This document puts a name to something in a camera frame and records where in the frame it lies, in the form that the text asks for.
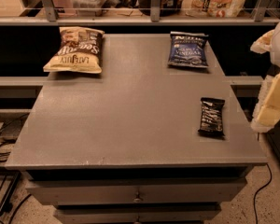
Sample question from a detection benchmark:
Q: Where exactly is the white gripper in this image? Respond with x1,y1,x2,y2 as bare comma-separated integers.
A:
250,30,280,133

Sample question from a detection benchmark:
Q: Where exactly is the blue chip bag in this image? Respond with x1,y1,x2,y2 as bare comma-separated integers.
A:
168,32,208,68

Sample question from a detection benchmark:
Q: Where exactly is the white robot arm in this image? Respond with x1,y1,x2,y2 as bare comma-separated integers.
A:
250,22,280,133

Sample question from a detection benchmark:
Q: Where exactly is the colourful snack bag on shelf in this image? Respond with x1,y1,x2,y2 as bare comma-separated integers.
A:
186,0,245,18

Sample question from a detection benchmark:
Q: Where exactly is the brown chip bag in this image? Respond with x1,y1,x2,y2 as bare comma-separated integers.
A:
43,26,105,74

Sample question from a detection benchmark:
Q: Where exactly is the black snack bar wrapper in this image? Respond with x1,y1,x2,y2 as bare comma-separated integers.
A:
198,97,225,137

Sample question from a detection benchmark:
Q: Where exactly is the upper grey drawer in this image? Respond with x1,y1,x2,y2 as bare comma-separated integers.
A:
26,178,246,205

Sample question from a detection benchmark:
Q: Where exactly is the grey drawer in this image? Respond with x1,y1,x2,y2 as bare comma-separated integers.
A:
26,178,246,205
54,204,221,224

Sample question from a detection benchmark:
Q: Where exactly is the lower grey drawer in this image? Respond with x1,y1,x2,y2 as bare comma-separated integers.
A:
54,204,221,224

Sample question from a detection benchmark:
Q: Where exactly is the black cable right floor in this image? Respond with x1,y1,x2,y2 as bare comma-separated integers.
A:
252,163,273,224

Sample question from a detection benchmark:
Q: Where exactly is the metal shelf rail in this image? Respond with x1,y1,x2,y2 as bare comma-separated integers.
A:
0,0,280,26

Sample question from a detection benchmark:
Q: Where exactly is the black cables left floor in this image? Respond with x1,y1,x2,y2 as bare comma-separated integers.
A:
0,114,31,224

